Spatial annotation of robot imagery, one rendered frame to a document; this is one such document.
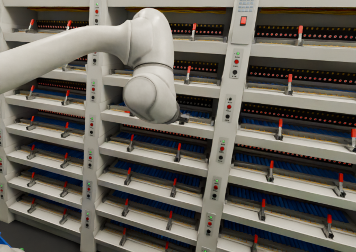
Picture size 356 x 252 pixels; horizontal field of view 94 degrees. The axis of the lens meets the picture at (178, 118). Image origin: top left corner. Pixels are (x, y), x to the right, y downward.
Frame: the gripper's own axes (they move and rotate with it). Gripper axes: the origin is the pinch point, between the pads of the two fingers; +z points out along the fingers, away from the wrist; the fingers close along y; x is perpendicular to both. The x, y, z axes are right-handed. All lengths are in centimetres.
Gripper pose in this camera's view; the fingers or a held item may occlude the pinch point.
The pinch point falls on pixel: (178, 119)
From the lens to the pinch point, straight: 72.6
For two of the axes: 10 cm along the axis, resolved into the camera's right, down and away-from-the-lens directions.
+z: 2.0, 1.4, 9.7
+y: 9.6, 1.5, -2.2
